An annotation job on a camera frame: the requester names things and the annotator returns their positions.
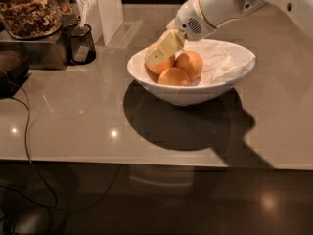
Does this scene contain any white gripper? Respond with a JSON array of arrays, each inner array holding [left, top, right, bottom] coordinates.
[[145, 0, 216, 66]]

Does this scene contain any orange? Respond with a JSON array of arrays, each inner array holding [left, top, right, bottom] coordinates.
[[158, 67, 190, 86], [145, 55, 175, 75], [175, 50, 203, 80]]

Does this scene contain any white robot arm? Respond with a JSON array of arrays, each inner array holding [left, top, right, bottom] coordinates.
[[146, 0, 313, 66]]

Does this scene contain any white paper in bowl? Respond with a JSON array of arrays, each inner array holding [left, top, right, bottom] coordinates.
[[180, 39, 256, 86]]

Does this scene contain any white ceramic bowl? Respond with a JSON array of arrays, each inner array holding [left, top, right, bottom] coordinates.
[[127, 49, 241, 106]]

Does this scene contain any white upright panel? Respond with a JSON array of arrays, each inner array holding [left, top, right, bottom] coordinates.
[[86, 0, 124, 46]]

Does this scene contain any white pen in cup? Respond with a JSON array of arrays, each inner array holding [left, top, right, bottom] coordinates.
[[78, 0, 89, 29]]

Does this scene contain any black mesh pen cup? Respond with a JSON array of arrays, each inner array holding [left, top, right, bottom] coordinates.
[[62, 23, 96, 65]]

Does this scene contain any steel box under jar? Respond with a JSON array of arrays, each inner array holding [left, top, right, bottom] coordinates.
[[0, 15, 77, 70]]

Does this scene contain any glass jar of nuts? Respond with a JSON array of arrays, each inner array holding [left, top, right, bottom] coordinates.
[[0, 0, 62, 40]]

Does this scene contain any black cable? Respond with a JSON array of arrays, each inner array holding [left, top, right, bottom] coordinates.
[[0, 71, 59, 235]]

